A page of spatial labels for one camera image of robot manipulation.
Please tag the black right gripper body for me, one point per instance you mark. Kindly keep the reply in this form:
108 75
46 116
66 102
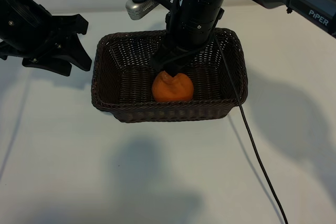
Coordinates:
197 24

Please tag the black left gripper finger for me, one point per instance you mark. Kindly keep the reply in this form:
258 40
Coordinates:
80 51
50 66

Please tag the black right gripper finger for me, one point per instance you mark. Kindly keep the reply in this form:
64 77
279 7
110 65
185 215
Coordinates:
176 68
161 60

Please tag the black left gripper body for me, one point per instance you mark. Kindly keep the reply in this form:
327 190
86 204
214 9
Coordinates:
26 27

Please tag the orange with stem knob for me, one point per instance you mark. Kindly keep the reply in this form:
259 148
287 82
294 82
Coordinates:
173 90

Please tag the dark brown woven basket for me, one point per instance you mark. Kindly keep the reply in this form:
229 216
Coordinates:
131 90

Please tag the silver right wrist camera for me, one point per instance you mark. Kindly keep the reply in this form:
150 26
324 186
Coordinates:
139 9

